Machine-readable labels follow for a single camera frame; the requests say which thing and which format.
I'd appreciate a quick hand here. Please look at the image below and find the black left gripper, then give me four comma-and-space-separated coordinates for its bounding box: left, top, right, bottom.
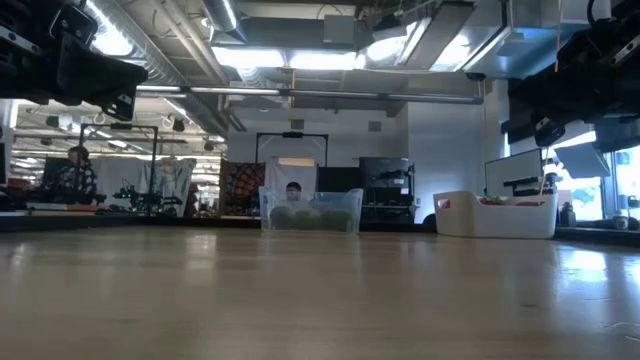
0, 0, 149, 106

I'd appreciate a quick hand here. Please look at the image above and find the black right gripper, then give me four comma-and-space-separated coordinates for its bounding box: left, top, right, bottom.
507, 2, 640, 121

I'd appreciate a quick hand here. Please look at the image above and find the long ceiling light strip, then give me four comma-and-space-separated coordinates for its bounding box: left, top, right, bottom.
84, 0, 136, 57

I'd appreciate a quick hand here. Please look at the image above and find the black window blind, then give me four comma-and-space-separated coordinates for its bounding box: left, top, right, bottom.
501, 74, 640, 154

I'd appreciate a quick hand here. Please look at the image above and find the dark tilted monitor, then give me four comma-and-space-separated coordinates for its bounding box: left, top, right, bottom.
552, 141, 612, 180

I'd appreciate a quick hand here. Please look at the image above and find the grey monitor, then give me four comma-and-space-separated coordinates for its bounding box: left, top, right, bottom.
483, 147, 545, 197

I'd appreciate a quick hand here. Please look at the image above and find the person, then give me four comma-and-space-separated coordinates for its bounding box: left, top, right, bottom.
59, 144, 99, 199
279, 181, 311, 214

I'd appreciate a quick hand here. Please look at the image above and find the white cloth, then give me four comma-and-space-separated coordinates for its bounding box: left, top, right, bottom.
89, 156, 197, 217
263, 156, 319, 211

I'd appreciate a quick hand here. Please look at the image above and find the black screen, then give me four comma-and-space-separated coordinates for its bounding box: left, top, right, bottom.
41, 157, 93, 192

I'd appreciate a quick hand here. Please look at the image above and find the dark small bottle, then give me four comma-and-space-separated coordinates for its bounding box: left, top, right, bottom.
558, 201, 577, 228

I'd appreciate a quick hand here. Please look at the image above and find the white plastic basket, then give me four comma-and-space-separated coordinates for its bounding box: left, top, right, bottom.
432, 190, 559, 240

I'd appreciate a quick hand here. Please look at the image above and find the ceiling light panel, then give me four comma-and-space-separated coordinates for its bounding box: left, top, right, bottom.
209, 46, 286, 70
288, 51, 359, 71

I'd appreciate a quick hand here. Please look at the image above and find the dark red patterned cloth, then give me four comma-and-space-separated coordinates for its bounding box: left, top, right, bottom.
218, 159, 266, 217

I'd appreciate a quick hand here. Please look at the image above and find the black shelf cabinet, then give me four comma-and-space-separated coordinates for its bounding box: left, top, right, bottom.
358, 156, 416, 224

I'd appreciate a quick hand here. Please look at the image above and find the horizontal grey pipe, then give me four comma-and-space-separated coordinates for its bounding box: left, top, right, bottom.
134, 84, 484, 105

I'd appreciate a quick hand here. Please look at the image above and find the grey ceiling box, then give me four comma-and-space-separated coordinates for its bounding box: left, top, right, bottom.
322, 13, 357, 46

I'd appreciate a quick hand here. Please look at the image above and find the black panel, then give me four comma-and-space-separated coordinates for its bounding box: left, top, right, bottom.
317, 166, 362, 194

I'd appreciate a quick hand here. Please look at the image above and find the clear plastic bin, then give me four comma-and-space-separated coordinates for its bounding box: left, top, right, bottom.
258, 186, 365, 234

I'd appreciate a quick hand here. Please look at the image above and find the pale blue rectangular duct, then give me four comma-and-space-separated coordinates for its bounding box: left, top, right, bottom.
429, 0, 611, 81

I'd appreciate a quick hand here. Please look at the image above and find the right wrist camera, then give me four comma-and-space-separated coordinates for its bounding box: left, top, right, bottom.
557, 29, 601, 70

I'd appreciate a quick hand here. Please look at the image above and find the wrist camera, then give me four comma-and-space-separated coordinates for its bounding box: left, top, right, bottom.
49, 4, 99, 49
557, 29, 601, 70

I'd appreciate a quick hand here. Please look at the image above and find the black stand frame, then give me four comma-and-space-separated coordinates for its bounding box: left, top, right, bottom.
77, 123, 160, 217
255, 131, 330, 169

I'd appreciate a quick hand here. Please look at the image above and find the large silver air duct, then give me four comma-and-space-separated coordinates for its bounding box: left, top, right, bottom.
82, 0, 236, 136

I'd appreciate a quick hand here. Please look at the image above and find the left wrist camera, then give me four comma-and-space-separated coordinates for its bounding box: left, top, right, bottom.
49, 4, 99, 49

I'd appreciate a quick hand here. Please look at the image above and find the small silver air duct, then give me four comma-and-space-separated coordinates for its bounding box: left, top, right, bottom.
199, 0, 249, 44

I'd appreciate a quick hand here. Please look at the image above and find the black aluminium frame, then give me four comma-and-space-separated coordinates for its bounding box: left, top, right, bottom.
0, 213, 640, 247

